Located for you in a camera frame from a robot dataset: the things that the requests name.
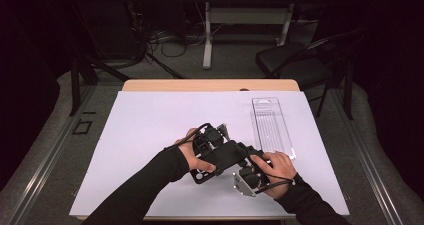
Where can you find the person's left hand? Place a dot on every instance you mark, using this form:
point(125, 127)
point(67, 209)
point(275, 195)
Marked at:
point(191, 155)

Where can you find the white-legged wooden desk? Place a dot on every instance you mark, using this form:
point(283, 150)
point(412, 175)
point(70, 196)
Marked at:
point(207, 35)

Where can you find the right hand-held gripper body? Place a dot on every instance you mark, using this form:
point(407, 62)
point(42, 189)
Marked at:
point(251, 180)

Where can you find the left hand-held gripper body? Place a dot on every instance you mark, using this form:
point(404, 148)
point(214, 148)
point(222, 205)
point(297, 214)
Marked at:
point(213, 136)

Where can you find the metal floor rail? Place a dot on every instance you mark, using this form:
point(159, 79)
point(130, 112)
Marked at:
point(364, 151)
point(53, 151)

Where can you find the clear plastic packaging tray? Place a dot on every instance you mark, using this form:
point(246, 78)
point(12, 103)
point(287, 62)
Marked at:
point(270, 125)

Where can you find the black chair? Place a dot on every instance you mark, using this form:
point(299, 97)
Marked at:
point(286, 56)

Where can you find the white table mat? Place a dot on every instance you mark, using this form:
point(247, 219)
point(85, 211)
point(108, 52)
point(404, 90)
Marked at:
point(133, 125)

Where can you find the black metal stand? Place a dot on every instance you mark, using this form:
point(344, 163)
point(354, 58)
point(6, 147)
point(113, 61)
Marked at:
point(75, 91)

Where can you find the person's right hand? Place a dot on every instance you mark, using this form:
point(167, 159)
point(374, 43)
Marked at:
point(278, 171)

